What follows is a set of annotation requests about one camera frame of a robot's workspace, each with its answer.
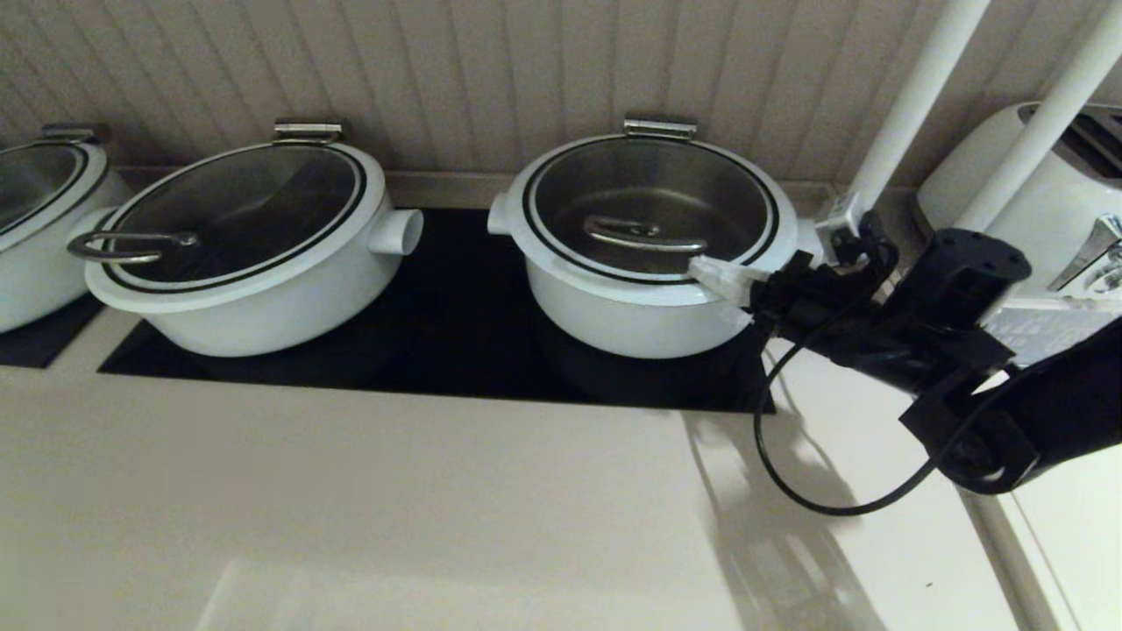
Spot round glass lid white rim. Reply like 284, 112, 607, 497
507, 133, 800, 308

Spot white round pot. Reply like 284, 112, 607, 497
487, 191, 827, 360

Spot white oval pot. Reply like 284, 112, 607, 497
0, 149, 134, 335
88, 171, 424, 358

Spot oval glass lid white rim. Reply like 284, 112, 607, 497
67, 141, 387, 315
0, 140, 111, 257

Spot clear acrylic sign holder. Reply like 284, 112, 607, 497
980, 296, 1122, 367

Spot white round pole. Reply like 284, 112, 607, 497
954, 0, 1122, 236
846, 0, 991, 220

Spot white toaster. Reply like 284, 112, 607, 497
916, 103, 1122, 301

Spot black glass cooktop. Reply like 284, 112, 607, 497
0, 294, 107, 370
98, 208, 778, 415

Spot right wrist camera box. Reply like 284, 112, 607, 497
815, 191, 897, 268

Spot black right camera cable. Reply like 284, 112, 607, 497
754, 241, 1022, 517

